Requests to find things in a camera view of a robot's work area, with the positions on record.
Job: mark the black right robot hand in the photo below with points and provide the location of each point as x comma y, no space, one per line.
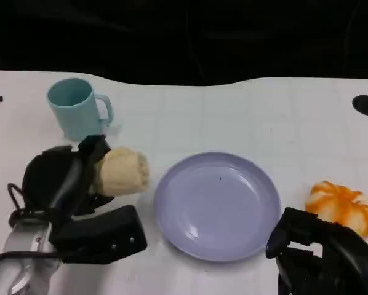
325,264

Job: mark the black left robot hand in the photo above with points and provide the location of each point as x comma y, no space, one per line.
48,178

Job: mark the beige towel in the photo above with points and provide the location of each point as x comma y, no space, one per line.
125,172

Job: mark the orange and white bread roll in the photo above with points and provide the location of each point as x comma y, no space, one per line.
341,202

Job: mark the pale green mug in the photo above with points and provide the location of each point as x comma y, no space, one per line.
76,113

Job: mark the lilac plate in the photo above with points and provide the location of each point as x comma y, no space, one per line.
214,209

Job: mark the black backdrop cloth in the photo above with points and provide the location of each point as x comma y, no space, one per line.
171,37

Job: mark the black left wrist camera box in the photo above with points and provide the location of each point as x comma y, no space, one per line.
104,236

